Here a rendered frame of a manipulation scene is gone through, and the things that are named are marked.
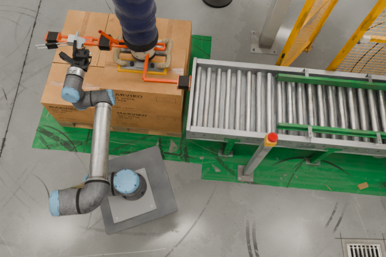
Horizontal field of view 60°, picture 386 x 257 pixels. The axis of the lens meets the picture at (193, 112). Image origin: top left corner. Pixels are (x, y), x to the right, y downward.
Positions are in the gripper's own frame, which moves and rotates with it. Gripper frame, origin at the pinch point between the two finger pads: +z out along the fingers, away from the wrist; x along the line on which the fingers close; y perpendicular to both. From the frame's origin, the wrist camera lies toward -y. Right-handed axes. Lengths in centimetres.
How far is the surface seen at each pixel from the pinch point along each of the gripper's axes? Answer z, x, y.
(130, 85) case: 6, -63, 17
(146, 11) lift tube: 13.4, 11.2, 35.6
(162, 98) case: 2, -71, 41
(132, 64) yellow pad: 11.5, -41.6, 21.7
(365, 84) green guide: 42, -94, 211
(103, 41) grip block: 21.8, -31.7, 1.9
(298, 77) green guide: 43, -94, 153
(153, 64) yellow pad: 13, -41, 36
